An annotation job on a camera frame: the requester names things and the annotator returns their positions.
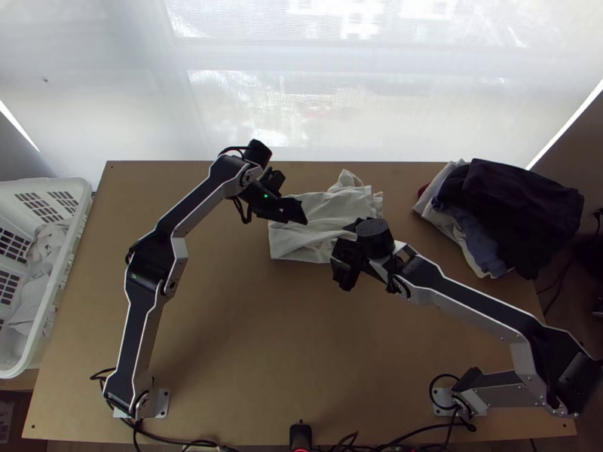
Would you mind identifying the black cable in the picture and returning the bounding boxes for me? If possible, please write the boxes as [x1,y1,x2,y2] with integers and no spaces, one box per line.
[329,414,477,452]
[537,270,585,316]
[131,419,227,452]

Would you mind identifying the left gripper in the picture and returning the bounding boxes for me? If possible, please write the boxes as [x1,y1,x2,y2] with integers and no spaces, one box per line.
[256,185,310,225]

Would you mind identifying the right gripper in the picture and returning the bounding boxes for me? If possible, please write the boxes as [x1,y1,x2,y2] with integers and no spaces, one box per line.
[332,218,366,272]

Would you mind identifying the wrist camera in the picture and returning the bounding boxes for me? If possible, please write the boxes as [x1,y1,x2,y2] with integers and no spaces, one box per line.
[331,265,361,294]
[260,166,287,195]

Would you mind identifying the heap of white clothes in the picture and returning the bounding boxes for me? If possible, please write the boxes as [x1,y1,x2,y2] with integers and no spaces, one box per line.
[0,221,72,340]

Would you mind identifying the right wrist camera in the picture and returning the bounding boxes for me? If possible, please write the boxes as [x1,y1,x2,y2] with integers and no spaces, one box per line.
[331,265,361,294]

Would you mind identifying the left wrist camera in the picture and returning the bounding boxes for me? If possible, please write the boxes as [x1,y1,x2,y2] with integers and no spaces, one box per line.
[260,166,287,195]

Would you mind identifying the white laundry basket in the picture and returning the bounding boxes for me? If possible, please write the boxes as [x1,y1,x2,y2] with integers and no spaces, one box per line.
[0,177,93,380]

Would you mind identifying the white t-shirt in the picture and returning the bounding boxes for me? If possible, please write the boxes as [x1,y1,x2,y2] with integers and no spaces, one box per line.
[267,168,387,266]

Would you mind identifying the pile of folded clothes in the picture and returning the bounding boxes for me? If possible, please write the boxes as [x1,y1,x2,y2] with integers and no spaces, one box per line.
[412,157,585,281]

